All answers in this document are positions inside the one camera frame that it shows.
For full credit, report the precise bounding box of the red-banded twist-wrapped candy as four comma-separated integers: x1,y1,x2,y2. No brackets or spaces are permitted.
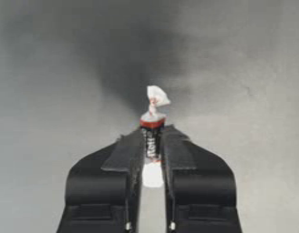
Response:
139,85,173,189

